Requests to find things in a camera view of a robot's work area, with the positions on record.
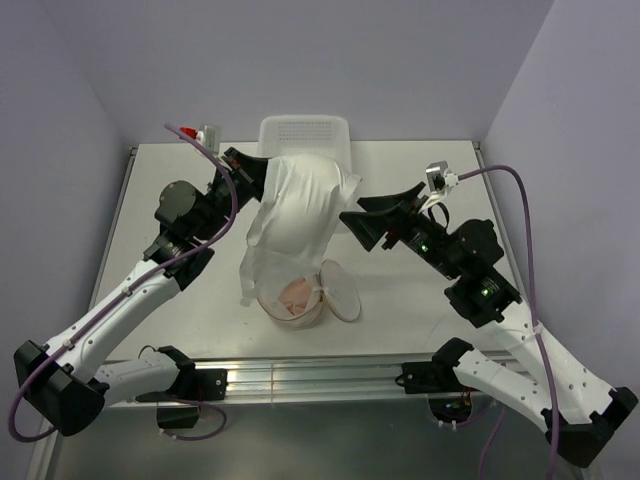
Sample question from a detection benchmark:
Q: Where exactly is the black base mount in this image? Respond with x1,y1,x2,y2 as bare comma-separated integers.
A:
135,369,228,437
394,361,473,426

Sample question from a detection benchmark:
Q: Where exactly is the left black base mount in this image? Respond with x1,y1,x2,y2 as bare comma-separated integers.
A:
135,369,228,437

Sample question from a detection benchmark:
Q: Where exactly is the white plastic basket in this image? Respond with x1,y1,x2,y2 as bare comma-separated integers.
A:
257,115,353,171

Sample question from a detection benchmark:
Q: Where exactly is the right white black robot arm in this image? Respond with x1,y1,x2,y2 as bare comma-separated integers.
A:
340,183,638,468

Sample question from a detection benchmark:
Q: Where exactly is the white bra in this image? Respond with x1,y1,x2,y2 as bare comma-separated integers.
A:
239,153,361,305

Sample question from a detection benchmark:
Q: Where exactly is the mesh laundry bag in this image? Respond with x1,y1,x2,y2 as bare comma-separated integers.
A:
258,259,362,330

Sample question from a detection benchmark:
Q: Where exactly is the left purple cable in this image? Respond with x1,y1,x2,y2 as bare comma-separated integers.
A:
8,122,239,444

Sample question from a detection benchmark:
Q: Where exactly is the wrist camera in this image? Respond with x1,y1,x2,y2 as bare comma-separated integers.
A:
423,161,459,210
179,124,221,154

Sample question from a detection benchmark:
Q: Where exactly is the pink bra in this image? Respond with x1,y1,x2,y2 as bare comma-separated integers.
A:
272,279,319,319

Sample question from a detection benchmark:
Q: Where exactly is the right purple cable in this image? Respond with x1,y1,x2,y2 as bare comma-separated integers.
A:
457,165,561,480

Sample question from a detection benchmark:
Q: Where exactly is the aluminium mounting rail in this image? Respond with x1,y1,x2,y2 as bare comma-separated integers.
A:
47,352,569,407

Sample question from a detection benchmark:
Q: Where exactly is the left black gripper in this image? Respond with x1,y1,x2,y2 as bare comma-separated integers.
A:
194,147,301,241

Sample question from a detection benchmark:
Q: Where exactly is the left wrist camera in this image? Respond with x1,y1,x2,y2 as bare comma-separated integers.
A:
179,124,221,154

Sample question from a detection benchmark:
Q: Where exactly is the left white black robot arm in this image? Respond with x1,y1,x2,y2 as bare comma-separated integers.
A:
14,148,268,436

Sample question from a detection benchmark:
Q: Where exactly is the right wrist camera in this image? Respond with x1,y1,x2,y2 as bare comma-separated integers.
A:
423,161,459,210

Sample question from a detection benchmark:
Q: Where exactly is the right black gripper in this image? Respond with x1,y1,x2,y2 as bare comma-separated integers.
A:
338,181,462,280

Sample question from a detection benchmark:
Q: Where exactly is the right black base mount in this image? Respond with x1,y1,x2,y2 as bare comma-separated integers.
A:
394,361,473,426

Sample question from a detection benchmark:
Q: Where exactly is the purple cable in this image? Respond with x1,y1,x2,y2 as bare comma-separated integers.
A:
8,122,239,444
457,165,561,480

